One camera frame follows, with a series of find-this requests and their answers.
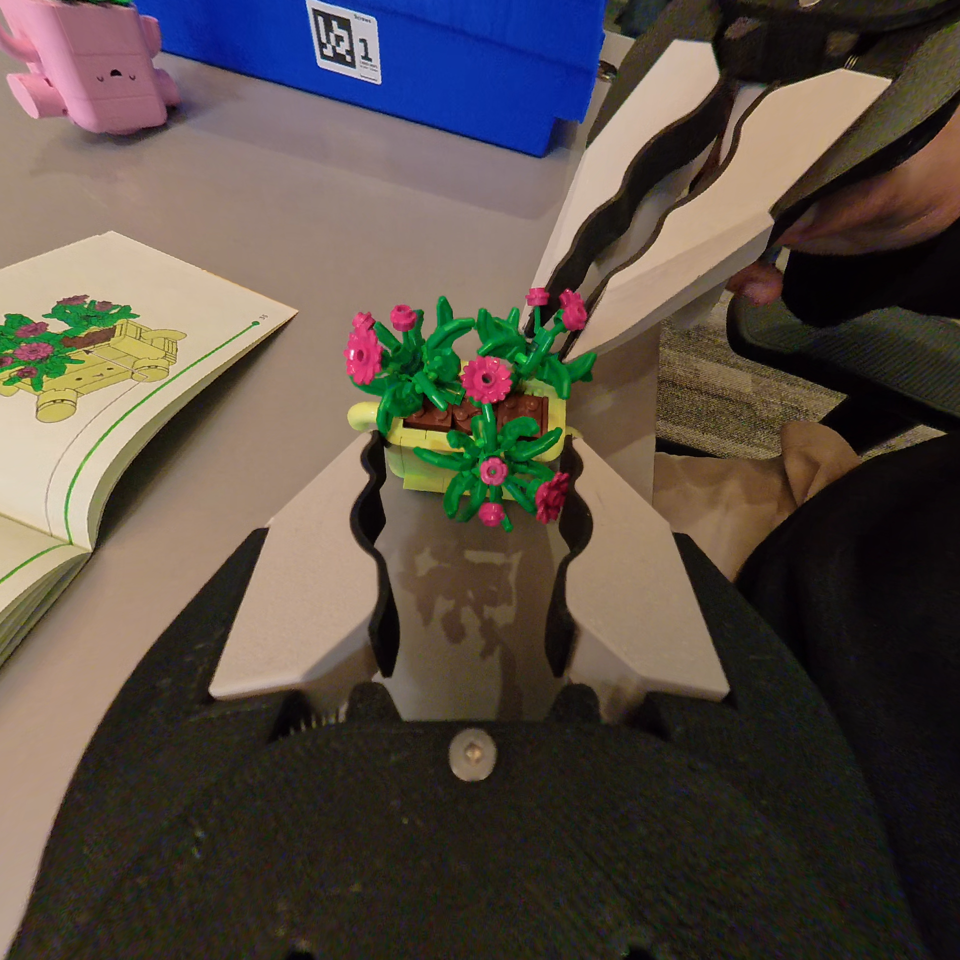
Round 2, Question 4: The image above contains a person's right hand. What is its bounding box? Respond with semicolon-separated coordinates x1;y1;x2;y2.
726;126;960;306

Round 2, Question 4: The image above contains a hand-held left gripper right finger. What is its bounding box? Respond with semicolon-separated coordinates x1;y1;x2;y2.
543;435;732;721

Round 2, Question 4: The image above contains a blue plastic bin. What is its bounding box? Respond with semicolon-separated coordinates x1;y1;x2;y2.
135;0;607;159

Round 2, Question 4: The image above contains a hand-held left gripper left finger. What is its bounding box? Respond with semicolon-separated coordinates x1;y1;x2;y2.
208;431;400;721

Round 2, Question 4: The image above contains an instruction booklet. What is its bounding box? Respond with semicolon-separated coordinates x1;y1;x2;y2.
0;231;299;669

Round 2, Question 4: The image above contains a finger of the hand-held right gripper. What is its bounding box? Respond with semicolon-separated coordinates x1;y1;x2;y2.
521;39;740;339
567;71;894;360

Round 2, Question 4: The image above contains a person's right forearm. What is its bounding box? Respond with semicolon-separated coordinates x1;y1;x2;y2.
780;217;960;327

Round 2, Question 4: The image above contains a pink brick planter figure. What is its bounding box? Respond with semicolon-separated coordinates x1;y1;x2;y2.
0;0;181;136

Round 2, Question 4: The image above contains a black mesh office chair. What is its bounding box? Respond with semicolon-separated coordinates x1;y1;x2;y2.
726;292;960;455

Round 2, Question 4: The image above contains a yellow brick flower planter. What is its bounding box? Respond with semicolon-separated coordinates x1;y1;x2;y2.
343;287;599;534

